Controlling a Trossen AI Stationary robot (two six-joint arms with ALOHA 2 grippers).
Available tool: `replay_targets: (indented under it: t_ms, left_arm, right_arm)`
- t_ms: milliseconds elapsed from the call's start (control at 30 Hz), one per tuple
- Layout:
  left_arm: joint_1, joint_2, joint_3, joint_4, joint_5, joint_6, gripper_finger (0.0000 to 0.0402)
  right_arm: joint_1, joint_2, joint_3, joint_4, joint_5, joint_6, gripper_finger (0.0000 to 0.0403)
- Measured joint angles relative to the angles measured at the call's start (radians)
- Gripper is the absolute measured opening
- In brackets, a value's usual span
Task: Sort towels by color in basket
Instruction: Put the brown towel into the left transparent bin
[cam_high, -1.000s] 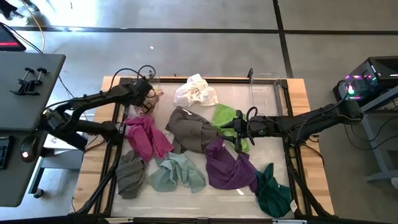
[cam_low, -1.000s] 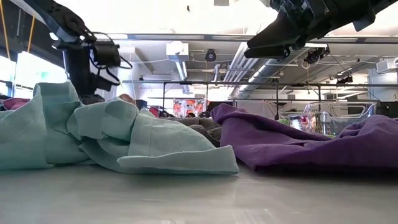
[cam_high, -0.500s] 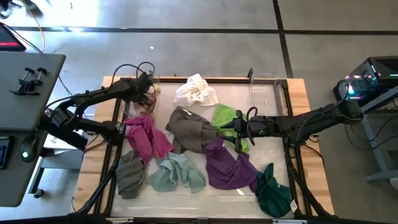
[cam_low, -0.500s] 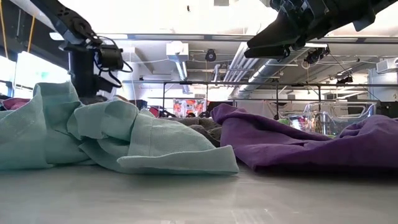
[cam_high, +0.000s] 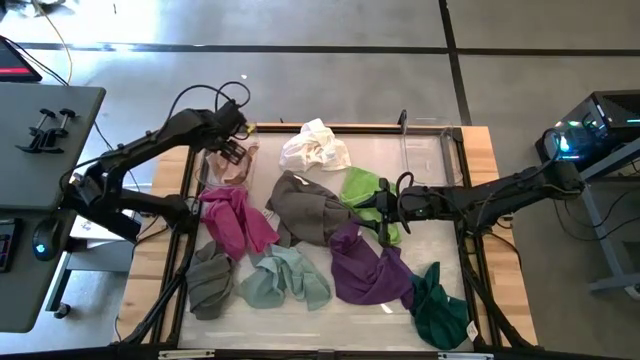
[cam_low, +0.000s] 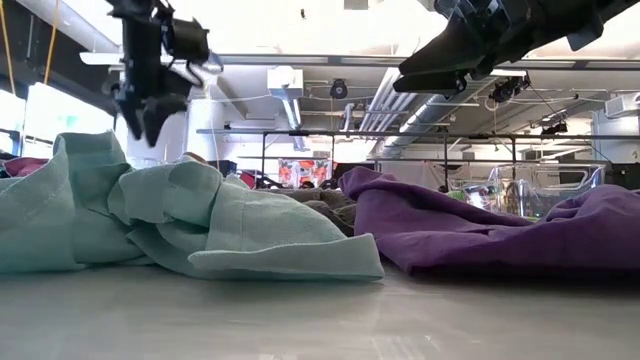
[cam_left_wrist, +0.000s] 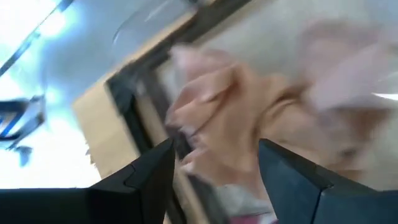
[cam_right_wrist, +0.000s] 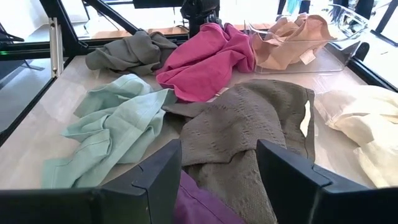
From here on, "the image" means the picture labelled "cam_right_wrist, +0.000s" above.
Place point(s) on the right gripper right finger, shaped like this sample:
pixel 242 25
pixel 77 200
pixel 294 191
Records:
pixel 311 199

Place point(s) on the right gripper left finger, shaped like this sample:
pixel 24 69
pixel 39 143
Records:
pixel 124 202

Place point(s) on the purple towel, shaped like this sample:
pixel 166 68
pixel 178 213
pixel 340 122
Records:
pixel 199 208

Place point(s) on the mint green towel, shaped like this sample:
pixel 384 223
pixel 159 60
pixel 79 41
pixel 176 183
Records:
pixel 118 124

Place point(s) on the cream towel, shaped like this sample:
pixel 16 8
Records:
pixel 367 118

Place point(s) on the taupe textured towel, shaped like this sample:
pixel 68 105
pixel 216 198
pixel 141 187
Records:
pixel 233 124

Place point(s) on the grey-green towel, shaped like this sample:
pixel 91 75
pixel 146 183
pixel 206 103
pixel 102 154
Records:
pixel 130 53

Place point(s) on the magenta towel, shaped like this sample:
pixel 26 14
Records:
pixel 202 62

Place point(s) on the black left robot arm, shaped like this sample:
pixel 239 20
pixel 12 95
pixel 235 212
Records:
pixel 199 15

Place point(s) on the clear plastic basket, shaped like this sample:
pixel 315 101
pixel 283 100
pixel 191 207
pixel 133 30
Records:
pixel 329 62

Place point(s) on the peach towel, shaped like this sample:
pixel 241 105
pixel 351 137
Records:
pixel 280 49

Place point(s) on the silver aluminium bar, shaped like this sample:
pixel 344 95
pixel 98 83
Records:
pixel 56 46

